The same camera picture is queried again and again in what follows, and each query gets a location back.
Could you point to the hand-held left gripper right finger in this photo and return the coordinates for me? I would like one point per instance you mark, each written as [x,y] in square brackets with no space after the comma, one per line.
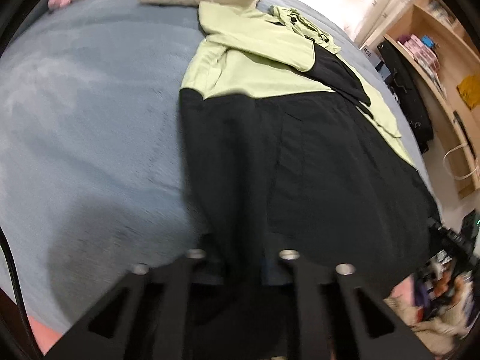
[303,285]

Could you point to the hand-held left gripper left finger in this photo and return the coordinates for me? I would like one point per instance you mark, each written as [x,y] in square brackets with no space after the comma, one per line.
[187,281]

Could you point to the green and black hooded jacket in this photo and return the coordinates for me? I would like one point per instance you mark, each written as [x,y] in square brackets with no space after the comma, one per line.
[300,157]

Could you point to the colourful printed cloth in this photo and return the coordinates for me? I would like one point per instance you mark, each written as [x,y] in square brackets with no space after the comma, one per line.
[446,281]

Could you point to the black flat device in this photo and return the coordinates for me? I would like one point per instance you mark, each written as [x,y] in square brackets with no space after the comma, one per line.
[460,127]

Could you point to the yellow cloth bag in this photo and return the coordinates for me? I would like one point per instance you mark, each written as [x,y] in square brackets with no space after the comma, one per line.
[468,92]

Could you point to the stack of papers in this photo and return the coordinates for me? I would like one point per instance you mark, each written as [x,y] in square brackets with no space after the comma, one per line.
[438,84]

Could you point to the black bag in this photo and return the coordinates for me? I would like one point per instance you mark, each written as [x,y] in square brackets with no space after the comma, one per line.
[405,82]

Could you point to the grey-blue bed blanket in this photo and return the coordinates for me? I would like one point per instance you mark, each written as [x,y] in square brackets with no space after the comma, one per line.
[93,120]

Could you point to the wooden shelf unit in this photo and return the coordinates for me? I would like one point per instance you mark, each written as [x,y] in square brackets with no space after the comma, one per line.
[461,45]

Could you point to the stack of pink boxes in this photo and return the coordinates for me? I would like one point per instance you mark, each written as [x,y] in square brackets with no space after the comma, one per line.
[416,45]

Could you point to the blue box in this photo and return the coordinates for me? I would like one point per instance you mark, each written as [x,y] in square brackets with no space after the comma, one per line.
[428,41]

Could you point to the white printed box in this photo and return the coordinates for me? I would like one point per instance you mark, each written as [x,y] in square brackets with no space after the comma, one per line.
[371,53]

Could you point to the row of books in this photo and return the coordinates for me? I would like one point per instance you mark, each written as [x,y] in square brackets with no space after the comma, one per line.
[440,11]

